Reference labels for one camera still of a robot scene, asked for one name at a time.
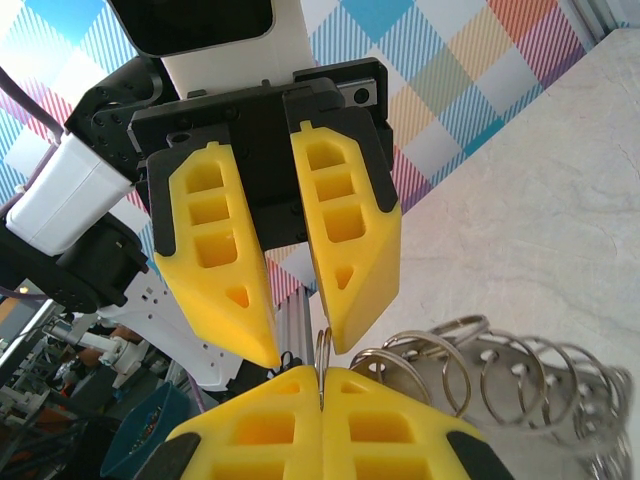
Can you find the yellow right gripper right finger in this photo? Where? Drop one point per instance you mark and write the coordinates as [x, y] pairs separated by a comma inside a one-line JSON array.
[[380, 400]]

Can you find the aluminium corner post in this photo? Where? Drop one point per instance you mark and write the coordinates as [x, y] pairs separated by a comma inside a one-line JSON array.
[[607, 15]]

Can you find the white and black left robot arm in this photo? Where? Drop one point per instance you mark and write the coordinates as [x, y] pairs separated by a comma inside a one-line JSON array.
[[65, 200]]

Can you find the metal keyring plate with rings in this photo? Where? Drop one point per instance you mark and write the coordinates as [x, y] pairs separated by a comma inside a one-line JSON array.
[[500, 372]]

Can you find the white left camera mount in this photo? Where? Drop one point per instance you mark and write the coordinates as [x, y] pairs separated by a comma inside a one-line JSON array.
[[240, 70]]

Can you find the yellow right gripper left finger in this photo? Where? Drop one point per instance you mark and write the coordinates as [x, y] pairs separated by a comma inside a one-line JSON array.
[[295, 400]]

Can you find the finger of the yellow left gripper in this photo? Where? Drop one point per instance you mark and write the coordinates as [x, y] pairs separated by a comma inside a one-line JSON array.
[[200, 300], [370, 275]]

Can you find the aluminium frame post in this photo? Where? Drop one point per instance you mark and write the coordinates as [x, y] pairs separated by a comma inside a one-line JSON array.
[[295, 325]]

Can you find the teal plastic bin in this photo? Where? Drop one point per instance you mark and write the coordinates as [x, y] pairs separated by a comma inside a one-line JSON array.
[[165, 405]]

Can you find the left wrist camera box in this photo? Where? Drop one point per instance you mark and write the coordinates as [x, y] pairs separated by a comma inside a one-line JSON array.
[[200, 25]]

